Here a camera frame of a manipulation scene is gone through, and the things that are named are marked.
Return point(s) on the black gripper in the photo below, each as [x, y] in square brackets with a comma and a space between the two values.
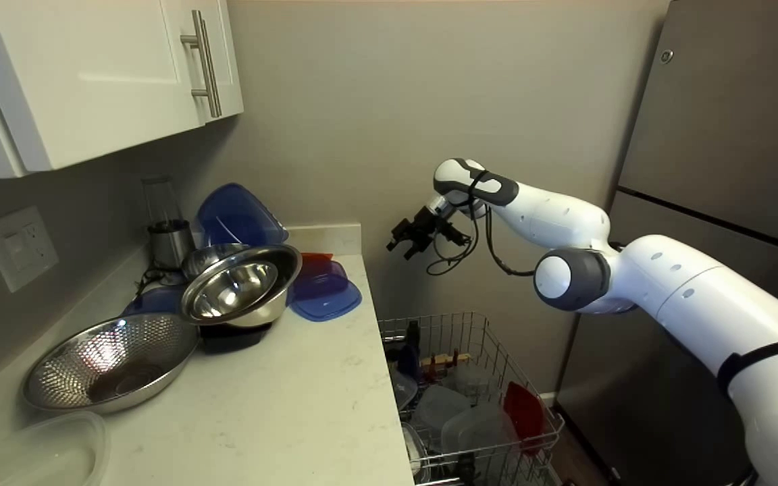
[430, 229]

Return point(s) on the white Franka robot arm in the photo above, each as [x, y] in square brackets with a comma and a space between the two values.
[694, 298]

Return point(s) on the red lid on counter stack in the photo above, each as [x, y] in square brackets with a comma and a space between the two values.
[319, 261]

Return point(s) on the red-orange lid in rack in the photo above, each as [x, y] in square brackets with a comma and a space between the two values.
[525, 416]

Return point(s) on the dark bottle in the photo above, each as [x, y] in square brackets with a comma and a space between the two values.
[403, 350]

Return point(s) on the wooden spatula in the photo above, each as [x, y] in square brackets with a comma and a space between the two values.
[446, 360]

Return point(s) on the blue plastic bowl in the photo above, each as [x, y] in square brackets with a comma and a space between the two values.
[238, 219]

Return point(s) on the shiny steel mixing bowl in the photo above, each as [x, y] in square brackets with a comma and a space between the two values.
[238, 291]

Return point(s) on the large clear plastic container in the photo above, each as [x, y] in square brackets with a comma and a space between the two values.
[448, 422]

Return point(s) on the blender with steel base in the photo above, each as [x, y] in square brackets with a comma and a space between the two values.
[168, 242]

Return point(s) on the steel mesh colander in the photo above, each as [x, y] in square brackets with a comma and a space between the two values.
[111, 364]

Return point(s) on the steel refrigerator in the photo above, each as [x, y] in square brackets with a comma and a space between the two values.
[721, 136]

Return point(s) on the clear plastic tub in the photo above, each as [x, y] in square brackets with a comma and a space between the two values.
[28, 454]

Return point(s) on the white wall cabinet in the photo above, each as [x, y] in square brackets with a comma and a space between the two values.
[92, 72]

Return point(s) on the white wall outlet plate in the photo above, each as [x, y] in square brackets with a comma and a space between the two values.
[16, 250]

